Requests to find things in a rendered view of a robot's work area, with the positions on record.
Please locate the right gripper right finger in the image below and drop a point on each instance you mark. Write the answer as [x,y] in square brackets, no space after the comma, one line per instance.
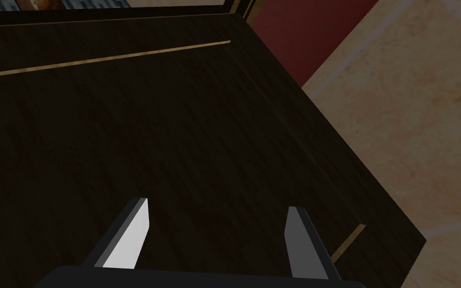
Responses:
[304,250]

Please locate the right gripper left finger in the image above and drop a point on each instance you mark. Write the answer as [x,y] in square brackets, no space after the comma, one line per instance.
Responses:
[128,240]

